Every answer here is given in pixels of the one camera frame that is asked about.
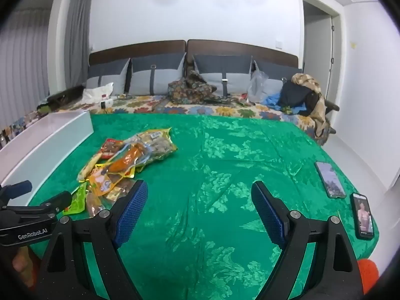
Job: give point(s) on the large black smartphone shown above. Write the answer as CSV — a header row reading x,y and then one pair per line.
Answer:
x,y
331,179

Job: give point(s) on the blue cloth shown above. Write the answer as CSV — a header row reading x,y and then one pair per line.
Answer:
x,y
272,100

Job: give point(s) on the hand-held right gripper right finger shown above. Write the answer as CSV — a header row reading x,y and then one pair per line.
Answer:
x,y
268,212

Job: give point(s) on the dark wooden bedside table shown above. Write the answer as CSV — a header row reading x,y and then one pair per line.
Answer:
x,y
62,97

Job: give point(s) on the small green leafy cloth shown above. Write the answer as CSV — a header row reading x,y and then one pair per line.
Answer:
x,y
289,110

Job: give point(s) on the white storage box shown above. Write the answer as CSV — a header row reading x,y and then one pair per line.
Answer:
x,y
47,143

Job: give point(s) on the clear plastic bag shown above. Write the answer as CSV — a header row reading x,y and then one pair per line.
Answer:
x,y
257,84

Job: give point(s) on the scattered small colourful wrappers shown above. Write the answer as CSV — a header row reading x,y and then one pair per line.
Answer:
x,y
240,100

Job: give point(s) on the white wall switch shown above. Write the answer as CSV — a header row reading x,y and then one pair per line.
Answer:
x,y
279,44

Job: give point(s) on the black bag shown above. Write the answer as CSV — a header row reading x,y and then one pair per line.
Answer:
x,y
293,95

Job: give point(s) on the grey two-tone pillow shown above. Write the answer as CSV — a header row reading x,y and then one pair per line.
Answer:
x,y
156,75
106,76
225,70
276,75

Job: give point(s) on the dark floral cloth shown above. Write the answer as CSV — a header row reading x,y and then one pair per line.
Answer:
x,y
187,90

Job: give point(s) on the grey curtain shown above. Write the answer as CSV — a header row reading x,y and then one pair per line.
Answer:
x,y
76,31

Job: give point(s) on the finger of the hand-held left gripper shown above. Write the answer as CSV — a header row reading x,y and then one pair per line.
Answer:
x,y
59,199
17,188

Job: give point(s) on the person's left hand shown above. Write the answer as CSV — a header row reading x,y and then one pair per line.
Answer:
x,y
23,265

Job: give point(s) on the white door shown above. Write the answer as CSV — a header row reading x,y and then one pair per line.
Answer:
x,y
335,53

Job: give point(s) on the floral bedsheet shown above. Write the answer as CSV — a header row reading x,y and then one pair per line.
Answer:
x,y
187,110

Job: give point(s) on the green patterned blanket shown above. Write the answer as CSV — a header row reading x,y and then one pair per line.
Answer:
x,y
203,168

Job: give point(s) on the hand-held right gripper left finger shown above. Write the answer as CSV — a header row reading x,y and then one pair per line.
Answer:
x,y
132,212

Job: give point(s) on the white plastic bag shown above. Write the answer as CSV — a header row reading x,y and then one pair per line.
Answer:
x,y
93,93

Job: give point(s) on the small black smartphone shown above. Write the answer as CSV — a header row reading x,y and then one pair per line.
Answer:
x,y
364,217

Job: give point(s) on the pile of snack packets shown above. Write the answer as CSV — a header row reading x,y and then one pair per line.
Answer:
x,y
125,159

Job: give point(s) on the black chair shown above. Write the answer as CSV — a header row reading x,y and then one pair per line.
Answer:
x,y
331,106

